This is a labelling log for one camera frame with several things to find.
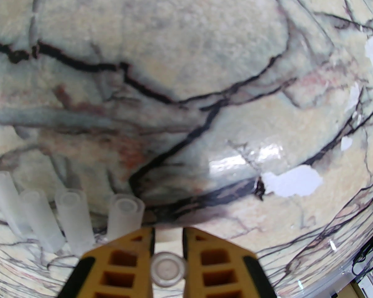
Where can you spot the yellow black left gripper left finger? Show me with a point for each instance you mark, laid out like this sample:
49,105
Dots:
124,272

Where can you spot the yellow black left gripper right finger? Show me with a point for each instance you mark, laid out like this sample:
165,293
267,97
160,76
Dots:
217,272

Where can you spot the clear plastic pen cap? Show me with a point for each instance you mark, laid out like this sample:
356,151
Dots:
124,216
4,197
40,219
73,219
168,268

